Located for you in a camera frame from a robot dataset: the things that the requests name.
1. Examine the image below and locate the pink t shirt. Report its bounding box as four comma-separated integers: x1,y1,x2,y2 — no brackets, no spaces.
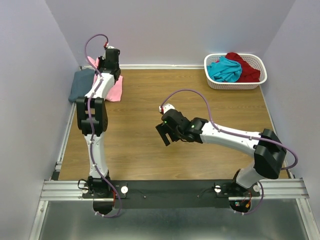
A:
88,56,123,102

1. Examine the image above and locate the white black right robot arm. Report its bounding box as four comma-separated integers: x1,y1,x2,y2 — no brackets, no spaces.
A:
156,105,287,196

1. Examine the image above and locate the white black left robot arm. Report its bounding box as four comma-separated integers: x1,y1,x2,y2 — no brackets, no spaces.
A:
76,46,121,198

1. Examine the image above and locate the folded grey-blue t shirt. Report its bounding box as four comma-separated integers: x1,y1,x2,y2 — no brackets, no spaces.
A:
68,68,95,103

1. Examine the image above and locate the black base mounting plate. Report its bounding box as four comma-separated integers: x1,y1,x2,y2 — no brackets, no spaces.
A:
79,177,261,215

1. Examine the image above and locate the turquoise t shirt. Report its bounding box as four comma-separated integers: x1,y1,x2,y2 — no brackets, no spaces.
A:
206,56,243,83

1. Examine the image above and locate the dark red t shirt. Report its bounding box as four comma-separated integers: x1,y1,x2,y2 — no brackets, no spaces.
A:
225,52,261,83

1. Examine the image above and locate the white plastic laundry basket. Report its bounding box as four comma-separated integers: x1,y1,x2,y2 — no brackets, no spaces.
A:
203,53,268,90

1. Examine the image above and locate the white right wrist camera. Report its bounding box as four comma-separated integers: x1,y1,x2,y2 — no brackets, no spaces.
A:
158,103,175,115

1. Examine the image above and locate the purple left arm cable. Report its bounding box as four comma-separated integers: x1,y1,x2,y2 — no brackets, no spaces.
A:
83,33,123,219

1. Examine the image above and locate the aluminium frame rail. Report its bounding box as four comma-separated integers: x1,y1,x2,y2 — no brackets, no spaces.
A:
28,177,316,240

